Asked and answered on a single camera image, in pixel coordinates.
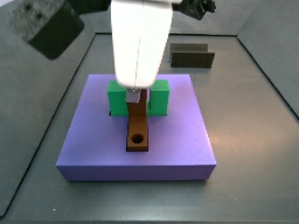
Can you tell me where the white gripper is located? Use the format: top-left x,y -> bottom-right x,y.
110,0 -> 174,109

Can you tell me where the purple base block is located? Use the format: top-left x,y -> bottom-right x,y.
56,74 -> 217,181

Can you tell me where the green U-shaped block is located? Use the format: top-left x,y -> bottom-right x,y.
107,80 -> 171,116

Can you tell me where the brown T-shaped block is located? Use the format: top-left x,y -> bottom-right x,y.
126,89 -> 148,152

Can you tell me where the black angle bracket fixture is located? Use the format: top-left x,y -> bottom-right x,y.
170,44 -> 215,68

